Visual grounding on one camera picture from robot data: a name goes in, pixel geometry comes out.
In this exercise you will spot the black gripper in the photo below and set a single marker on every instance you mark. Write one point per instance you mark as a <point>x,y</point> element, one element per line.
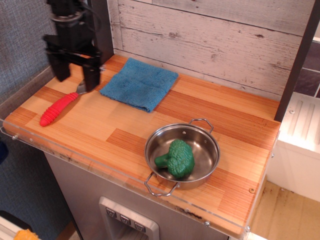
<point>73,44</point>

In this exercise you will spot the red handled metal spoon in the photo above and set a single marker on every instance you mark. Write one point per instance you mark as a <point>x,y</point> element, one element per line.
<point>56,108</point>

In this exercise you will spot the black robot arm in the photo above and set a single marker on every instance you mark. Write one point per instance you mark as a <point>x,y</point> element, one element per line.
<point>67,7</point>

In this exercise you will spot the blue cloth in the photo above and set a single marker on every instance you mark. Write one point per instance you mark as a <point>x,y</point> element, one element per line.
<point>140,85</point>

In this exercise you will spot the clear acrylic edge guard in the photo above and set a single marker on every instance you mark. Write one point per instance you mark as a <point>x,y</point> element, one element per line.
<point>221,191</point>

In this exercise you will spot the green toy broccoli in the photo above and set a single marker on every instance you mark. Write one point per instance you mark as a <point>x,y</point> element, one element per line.
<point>179,160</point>

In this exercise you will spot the grey cabinet with dispenser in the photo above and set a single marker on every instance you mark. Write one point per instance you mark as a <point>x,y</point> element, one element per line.
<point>104,209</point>

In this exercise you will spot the yellow object at corner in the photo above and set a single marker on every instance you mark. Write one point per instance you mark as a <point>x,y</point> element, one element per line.
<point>25,234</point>

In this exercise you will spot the white toy sink unit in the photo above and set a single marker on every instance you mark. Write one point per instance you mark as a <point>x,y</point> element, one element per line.
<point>295,160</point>

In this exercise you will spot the steel pot with handles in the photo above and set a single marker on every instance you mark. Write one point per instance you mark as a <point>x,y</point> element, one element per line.
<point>205,149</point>

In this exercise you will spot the dark right shelf post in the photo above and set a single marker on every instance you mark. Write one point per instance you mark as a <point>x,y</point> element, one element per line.
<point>302,53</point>

